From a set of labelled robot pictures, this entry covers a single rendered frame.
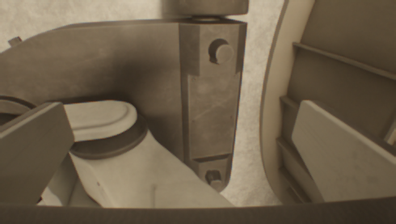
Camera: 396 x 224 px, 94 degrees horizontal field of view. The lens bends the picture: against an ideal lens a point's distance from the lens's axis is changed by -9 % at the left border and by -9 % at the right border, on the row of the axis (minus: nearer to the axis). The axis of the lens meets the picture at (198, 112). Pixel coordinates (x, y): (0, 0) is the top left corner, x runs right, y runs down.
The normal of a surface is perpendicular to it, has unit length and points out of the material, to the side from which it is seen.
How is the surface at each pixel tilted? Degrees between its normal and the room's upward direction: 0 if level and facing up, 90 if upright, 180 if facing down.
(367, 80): 90
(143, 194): 90
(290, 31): 0
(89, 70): 0
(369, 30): 90
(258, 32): 0
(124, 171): 90
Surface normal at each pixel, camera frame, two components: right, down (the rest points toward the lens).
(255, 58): 0.22, 0.47
